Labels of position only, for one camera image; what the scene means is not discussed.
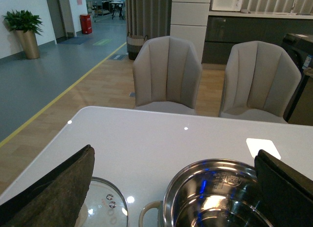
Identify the woven basket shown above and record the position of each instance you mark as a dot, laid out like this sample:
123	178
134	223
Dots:
134	44

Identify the white cabinet column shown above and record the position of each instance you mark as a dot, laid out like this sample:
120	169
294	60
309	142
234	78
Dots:
189	21

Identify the potted green plant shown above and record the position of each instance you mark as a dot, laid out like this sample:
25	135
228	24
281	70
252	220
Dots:
26	26

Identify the glass pot lid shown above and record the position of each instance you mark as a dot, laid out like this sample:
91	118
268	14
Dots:
104	206

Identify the grey curtain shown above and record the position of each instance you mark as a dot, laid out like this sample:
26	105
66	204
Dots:
148	17

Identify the beige chair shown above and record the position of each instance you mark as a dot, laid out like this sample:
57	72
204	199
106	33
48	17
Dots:
167	74
260	80

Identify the beige chair right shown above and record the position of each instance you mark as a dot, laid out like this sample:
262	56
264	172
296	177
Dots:
260	80

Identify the white microwave oven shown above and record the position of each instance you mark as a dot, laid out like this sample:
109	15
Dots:
226	5

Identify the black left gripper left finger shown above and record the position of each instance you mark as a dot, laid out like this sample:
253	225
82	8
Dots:
54	200

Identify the dark kitchen counter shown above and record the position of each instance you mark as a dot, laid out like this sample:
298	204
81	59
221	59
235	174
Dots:
223	32

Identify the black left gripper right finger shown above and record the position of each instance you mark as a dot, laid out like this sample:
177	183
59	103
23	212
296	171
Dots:
287	193

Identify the red fire extinguisher box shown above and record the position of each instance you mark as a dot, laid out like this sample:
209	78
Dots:
85	21

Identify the beige chair left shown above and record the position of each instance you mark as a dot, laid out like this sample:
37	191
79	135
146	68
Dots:
167	74

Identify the white steel pot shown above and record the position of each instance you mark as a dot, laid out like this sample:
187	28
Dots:
212	193

